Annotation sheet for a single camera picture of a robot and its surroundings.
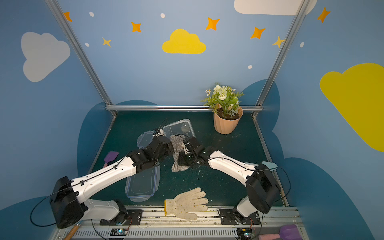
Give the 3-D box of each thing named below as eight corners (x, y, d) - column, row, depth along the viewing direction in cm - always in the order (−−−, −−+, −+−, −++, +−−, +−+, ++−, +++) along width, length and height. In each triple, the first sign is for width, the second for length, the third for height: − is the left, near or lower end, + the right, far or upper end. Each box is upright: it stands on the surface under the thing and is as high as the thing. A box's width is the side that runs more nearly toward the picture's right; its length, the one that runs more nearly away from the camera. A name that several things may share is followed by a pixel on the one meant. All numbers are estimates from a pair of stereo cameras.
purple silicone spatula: (102, 167, 94) (99, 165, 92) (112, 152, 101) (110, 150, 99) (108, 169, 94) (106, 167, 91) (118, 154, 101) (117, 152, 98)
